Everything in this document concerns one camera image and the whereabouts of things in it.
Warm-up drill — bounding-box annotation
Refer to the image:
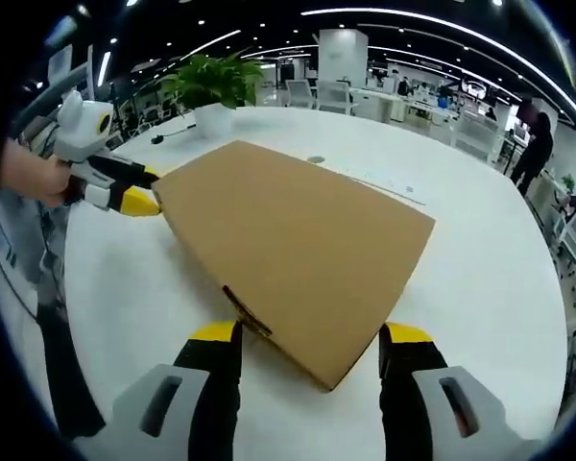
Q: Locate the wall display screen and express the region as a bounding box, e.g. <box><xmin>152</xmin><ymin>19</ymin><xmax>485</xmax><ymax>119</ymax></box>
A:
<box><xmin>459</xmin><ymin>79</ymin><xmax>490</xmax><ymax>100</ymax></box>

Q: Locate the green potted plant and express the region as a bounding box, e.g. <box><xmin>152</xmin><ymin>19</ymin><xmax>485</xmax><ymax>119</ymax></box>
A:
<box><xmin>157</xmin><ymin>50</ymin><xmax>268</xmax><ymax>140</ymax></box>

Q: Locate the black cable with plug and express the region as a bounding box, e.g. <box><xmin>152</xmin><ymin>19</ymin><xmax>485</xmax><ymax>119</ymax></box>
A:
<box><xmin>151</xmin><ymin>123</ymin><xmax>197</xmax><ymax>146</ymax></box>

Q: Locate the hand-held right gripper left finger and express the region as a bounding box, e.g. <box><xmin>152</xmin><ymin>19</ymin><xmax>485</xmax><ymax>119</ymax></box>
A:
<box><xmin>110</xmin><ymin>319</ymin><xmax>245</xmax><ymax>461</ymax></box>

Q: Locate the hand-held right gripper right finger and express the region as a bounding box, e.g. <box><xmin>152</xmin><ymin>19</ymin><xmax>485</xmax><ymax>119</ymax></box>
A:
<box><xmin>377</xmin><ymin>321</ymin><xmax>513</xmax><ymax>461</ymax></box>

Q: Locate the brown cardboard shoe box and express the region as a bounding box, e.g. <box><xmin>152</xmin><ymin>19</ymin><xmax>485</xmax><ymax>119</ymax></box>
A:
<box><xmin>151</xmin><ymin>139</ymin><xmax>437</xmax><ymax>393</ymax></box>

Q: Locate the person's left hand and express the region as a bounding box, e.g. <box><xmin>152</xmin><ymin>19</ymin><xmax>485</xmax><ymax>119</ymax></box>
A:
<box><xmin>26</xmin><ymin>154</ymin><xmax>74</xmax><ymax>208</ymax></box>

